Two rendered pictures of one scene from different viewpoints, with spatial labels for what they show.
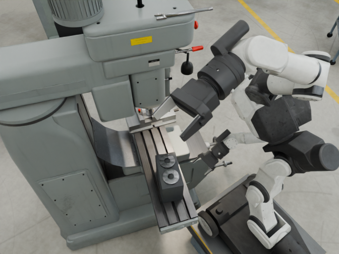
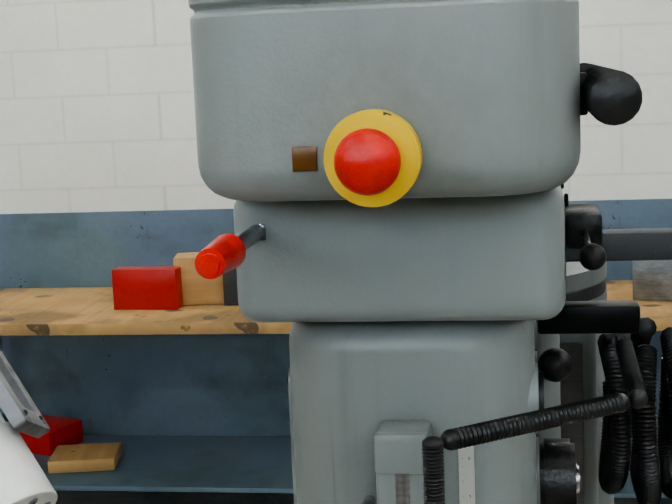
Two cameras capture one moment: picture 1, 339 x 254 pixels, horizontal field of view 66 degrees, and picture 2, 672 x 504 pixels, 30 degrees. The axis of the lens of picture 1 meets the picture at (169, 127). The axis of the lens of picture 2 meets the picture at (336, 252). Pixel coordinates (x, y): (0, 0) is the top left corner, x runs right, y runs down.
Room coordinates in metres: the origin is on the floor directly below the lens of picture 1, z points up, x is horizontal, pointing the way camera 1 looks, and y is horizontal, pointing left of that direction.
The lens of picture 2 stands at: (1.46, -0.81, 1.82)
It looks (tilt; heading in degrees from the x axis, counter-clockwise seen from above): 9 degrees down; 116
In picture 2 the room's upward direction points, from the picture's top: 2 degrees counter-clockwise
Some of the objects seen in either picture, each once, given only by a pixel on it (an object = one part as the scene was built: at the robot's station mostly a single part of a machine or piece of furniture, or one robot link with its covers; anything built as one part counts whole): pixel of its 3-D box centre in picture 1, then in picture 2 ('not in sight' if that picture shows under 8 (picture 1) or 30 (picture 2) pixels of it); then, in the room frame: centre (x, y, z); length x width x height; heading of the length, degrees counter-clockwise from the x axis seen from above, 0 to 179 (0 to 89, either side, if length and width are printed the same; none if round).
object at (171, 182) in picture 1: (169, 176); not in sight; (0.71, 0.00, 1.06); 0.22 x 0.12 x 0.20; 12
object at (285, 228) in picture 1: (268, 226); not in sight; (0.55, -0.65, 0.68); 0.21 x 0.20 x 0.13; 35
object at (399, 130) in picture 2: not in sight; (373, 157); (1.14, -0.10, 1.76); 0.06 x 0.02 x 0.06; 17
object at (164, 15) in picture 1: (184, 12); not in sight; (1.01, -0.06, 1.89); 0.24 x 0.04 x 0.01; 107
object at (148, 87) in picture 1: (146, 81); (420, 478); (1.08, 0.13, 1.47); 0.21 x 0.19 x 0.32; 17
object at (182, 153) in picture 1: (152, 147); not in sight; (1.08, 0.12, 0.82); 0.50 x 0.35 x 0.12; 107
